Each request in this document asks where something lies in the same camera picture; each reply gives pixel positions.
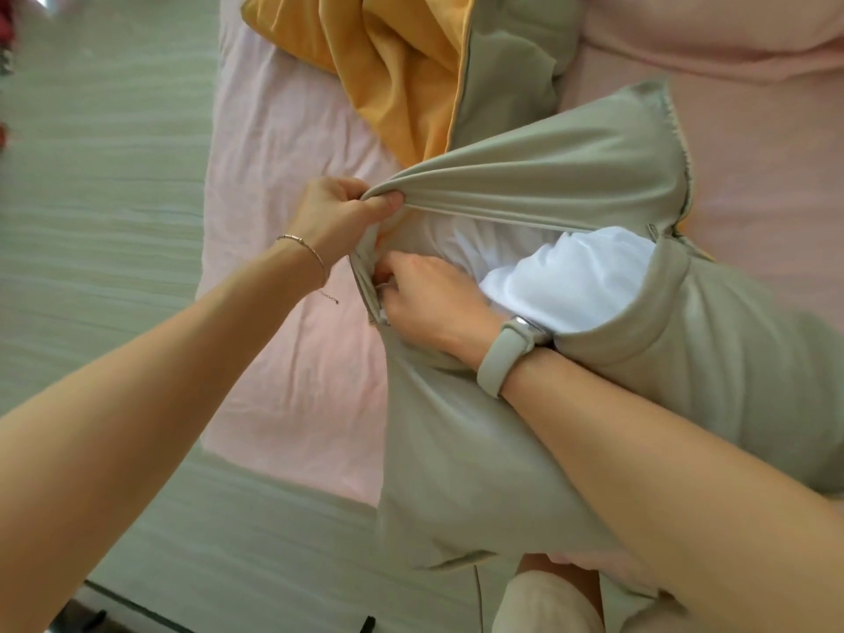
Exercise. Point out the person's left hand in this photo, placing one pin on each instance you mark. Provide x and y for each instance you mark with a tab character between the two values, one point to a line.
330	220

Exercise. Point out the person's right hand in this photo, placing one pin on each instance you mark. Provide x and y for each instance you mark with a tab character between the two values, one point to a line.
435	303

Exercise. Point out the pink bed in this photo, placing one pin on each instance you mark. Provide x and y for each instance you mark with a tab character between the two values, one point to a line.
297	355

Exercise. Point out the white pillow insert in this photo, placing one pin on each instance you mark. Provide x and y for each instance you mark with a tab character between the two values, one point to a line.
580	276

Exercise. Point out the grey and orange pillowcase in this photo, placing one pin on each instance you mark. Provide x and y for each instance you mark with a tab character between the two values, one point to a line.
461	468
395	65

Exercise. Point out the person's left forearm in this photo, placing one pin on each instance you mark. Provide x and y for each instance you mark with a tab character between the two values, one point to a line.
112	428

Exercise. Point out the person's right forearm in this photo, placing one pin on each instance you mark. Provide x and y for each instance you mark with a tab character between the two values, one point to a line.
692	507

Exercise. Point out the person's left leg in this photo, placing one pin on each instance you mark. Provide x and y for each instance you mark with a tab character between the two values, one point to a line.
560	573

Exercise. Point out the person's white shorts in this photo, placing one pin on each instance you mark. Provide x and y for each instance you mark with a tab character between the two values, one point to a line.
541	609

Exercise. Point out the white smartwatch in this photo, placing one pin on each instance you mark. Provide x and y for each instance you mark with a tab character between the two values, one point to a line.
498	362

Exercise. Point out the pink ruffled duvet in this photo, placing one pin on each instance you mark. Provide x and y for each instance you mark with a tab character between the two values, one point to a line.
725	26

